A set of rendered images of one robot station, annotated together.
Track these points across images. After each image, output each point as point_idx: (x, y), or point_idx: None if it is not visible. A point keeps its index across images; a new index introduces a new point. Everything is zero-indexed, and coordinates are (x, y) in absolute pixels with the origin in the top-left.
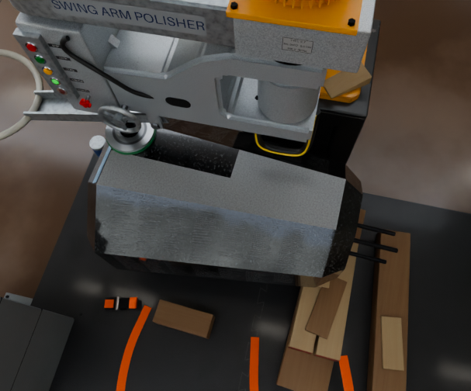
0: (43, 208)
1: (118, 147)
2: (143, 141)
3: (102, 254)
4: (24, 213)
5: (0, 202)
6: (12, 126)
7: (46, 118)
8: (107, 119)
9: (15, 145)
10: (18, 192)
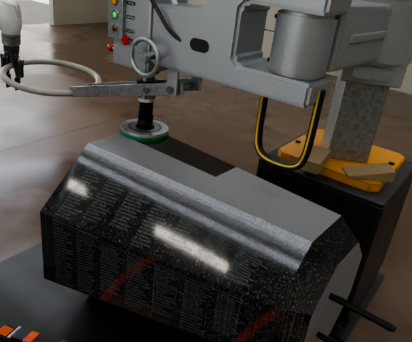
0: (17, 233)
1: (127, 129)
2: (151, 134)
3: (45, 219)
4: None
5: None
6: (44, 178)
7: (85, 93)
8: (133, 91)
9: (35, 189)
10: (7, 216)
